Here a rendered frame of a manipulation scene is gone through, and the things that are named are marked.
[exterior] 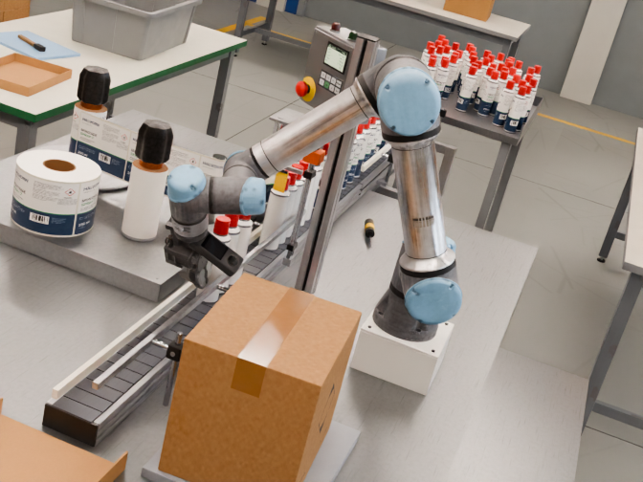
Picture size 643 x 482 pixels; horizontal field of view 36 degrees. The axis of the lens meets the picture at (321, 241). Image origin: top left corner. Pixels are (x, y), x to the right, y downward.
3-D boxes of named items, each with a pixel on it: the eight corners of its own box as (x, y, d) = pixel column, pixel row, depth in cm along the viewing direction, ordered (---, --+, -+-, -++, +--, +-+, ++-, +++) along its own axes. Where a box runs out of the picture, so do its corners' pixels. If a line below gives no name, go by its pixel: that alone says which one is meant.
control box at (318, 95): (328, 100, 250) (345, 27, 243) (368, 124, 239) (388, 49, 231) (296, 99, 244) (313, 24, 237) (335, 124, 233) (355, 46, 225)
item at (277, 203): (262, 240, 262) (278, 169, 254) (279, 247, 261) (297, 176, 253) (254, 247, 258) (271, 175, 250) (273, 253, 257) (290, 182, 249)
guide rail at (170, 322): (300, 212, 268) (301, 208, 268) (304, 214, 268) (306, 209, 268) (91, 387, 172) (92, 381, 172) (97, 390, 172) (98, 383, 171)
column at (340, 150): (299, 285, 255) (363, 32, 228) (315, 291, 254) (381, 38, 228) (293, 292, 251) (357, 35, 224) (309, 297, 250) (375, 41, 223)
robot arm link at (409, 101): (457, 294, 216) (430, 51, 194) (467, 327, 202) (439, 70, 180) (403, 302, 216) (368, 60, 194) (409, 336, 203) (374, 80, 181)
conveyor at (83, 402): (333, 186, 326) (336, 174, 324) (356, 193, 324) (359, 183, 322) (48, 423, 178) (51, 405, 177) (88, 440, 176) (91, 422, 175)
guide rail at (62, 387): (272, 221, 272) (274, 214, 271) (276, 223, 272) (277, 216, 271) (51, 397, 176) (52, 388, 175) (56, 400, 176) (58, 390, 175)
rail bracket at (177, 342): (143, 390, 196) (156, 318, 190) (175, 404, 194) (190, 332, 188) (135, 398, 193) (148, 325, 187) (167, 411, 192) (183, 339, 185)
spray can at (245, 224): (224, 273, 239) (240, 197, 231) (243, 281, 238) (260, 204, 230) (214, 281, 235) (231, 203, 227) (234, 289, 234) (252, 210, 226)
